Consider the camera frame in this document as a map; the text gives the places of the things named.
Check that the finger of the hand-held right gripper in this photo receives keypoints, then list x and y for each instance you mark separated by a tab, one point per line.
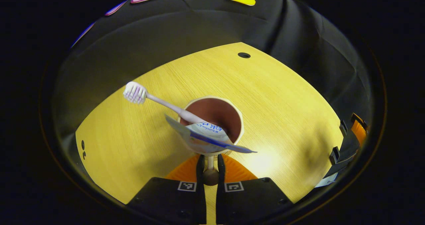
359	130

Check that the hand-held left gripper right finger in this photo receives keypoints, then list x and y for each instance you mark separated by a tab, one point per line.
221	172

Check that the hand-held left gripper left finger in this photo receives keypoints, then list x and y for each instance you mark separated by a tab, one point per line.
200	172

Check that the white toothpaste tube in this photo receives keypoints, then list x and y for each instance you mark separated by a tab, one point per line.
206	138

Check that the beige cup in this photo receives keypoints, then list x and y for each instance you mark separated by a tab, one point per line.
219	113

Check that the pale pink toothbrush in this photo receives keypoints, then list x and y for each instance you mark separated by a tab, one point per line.
159	100

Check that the black backdrop cloth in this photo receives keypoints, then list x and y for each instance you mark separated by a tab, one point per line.
298	45

